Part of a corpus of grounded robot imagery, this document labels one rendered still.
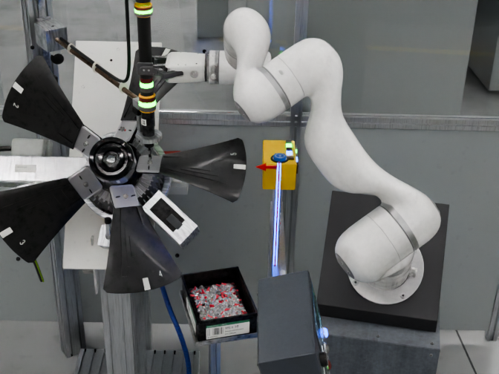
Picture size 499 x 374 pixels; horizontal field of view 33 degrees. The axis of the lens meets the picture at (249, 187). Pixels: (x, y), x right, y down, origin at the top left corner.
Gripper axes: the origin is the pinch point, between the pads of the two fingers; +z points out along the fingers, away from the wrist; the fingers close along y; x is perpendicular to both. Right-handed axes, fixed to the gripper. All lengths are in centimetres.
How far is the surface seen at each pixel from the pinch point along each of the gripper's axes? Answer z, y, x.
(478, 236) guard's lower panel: -116, 70, -95
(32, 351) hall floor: 57, 58, -147
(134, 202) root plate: 3.8, -5.0, -37.6
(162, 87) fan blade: -2.9, 10.0, -10.3
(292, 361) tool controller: -35, -83, -23
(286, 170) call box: -38, 21, -41
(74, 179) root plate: 19.4, -5.4, -30.7
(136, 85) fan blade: 5.0, 16.5, -12.9
